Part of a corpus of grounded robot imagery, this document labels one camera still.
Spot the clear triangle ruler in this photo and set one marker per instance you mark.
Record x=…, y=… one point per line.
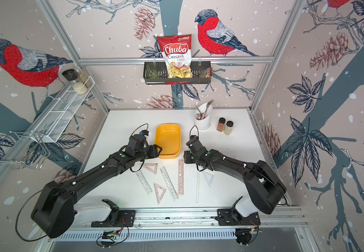
x=209, y=177

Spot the black lid jar on shelf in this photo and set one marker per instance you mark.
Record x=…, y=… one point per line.
x=70, y=75

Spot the pink triangle ruler lower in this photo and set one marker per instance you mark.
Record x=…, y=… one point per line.
x=159, y=192

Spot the white wire wall shelf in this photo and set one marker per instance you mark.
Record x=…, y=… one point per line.
x=49, y=126

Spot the red cassava chips bag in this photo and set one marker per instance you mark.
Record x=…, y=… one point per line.
x=176, y=51

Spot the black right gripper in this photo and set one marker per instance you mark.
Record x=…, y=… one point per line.
x=186, y=154

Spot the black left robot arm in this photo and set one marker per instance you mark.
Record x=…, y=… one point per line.
x=54, y=211

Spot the brown spice jar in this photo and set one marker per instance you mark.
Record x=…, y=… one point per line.
x=221, y=124

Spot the short clear grey ruler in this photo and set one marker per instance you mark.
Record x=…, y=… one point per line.
x=144, y=182

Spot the black wire wall basket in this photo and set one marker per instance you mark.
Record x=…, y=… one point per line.
x=161, y=74

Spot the yellow plastic storage box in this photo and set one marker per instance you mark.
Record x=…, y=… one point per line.
x=168, y=137

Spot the white utensil holder cup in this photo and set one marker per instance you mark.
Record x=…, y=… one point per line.
x=205, y=123

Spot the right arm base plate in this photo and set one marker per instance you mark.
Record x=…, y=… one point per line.
x=242, y=213

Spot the clear thin straight ruler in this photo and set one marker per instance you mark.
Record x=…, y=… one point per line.
x=197, y=186

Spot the metal fork in cup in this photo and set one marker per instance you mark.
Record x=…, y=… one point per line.
x=207, y=106

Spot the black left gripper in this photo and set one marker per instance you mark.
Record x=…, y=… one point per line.
x=154, y=149

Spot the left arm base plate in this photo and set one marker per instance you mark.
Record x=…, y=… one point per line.
x=115, y=217

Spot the clear grey stencil ruler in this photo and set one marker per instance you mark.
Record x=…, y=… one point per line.
x=169, y=184

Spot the pink straight stencil ruler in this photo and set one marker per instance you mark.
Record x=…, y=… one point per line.
x=180, y=177

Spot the pink triangle ruler upper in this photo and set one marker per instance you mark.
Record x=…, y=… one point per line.
x=152, y=167

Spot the pink triangle ruler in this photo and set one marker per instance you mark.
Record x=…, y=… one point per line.
x=152, y=167
x=159, y=192

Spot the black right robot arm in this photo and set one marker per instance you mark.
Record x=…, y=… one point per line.
x=263, y=185

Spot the pale spice jar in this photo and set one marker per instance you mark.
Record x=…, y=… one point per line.
x=228, y=127

